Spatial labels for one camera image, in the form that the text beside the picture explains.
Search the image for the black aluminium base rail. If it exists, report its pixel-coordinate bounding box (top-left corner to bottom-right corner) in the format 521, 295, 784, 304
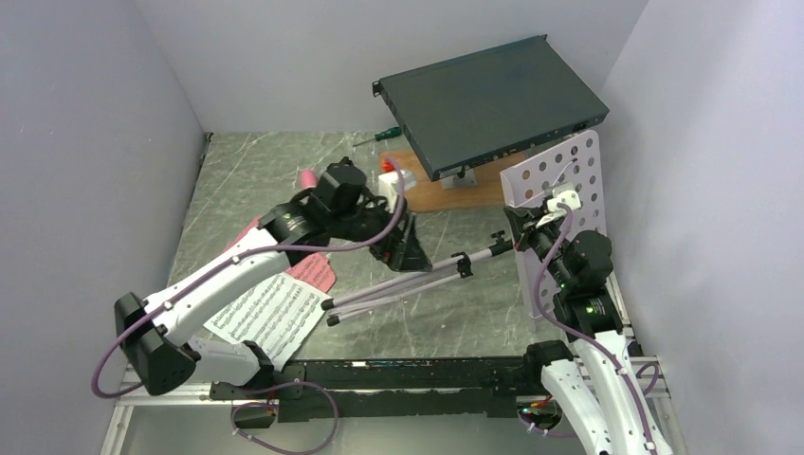
116, 356, 667, 423

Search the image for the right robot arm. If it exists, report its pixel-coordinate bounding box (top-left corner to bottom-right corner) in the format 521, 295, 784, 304
504, 203, 673, 454

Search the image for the dark teal rack unit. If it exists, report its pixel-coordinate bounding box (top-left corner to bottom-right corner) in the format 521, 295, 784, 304
372, 35, 610, 181

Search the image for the lilac perforated music stand desk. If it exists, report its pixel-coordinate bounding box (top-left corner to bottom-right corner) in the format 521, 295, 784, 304
501, 130, 616, 336

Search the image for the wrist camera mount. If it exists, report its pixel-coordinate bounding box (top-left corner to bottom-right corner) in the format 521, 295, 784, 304
377, 159, 417, 211
536, 183, 582, 228

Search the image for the wooden board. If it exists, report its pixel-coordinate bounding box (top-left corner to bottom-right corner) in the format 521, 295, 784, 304
379, 150, 525, 213

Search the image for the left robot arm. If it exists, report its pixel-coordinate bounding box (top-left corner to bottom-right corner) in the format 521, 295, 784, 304
114, 158, 432, 398

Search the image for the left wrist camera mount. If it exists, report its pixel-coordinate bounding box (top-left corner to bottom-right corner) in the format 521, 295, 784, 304
377, 159, 417, 211

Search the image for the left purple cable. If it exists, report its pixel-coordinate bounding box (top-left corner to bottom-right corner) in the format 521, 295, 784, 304
90, 159, 408, 401

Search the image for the green handled screwdriver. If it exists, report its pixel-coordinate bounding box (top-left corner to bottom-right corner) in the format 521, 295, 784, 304
353, 126, 402, 148

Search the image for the white sheet music page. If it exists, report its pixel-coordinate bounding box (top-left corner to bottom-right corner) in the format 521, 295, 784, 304
204, 273, 329, 371

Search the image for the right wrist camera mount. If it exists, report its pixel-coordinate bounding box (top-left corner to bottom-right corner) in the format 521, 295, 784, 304
536, 183, 582, 228

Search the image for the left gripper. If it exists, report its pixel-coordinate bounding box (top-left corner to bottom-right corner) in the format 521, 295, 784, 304
330, 194, 432, 271

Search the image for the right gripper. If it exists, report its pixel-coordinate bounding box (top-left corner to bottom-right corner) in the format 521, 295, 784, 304
504, 203, 576, 291

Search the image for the pink sheet music page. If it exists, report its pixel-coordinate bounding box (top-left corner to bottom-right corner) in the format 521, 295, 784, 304
221, 216, 337, 293

